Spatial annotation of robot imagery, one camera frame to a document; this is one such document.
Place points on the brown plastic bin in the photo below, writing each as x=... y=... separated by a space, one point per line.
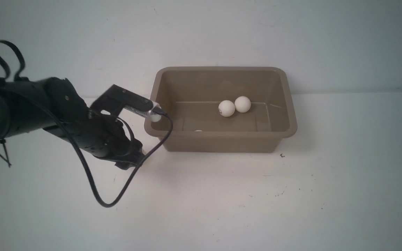
x=191 y=95

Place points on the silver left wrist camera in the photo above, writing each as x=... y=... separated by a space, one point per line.
x=147 y=113

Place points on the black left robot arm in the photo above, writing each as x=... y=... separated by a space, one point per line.
x=26 y=106

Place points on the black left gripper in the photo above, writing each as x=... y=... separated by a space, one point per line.
x=103 y=137

